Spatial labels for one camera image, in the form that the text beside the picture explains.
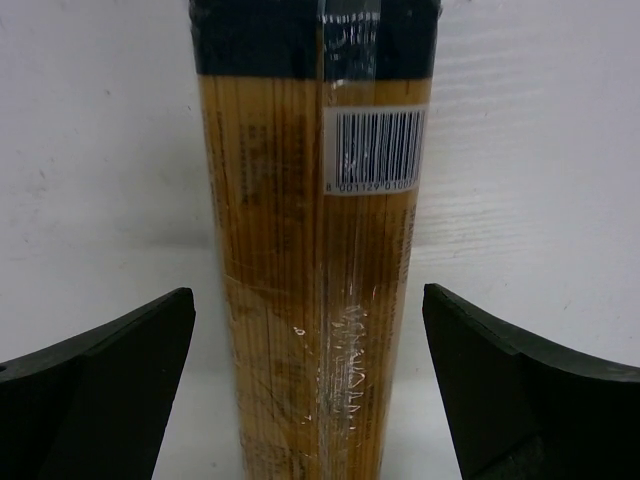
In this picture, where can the dark-ended spaghetti bag with barcode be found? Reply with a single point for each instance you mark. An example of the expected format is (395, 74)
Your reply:
(315, 116)

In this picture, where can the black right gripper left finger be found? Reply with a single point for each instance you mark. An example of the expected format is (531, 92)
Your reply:
(96, 405)

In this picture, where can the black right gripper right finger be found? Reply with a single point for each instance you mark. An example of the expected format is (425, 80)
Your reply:
(520, 406)

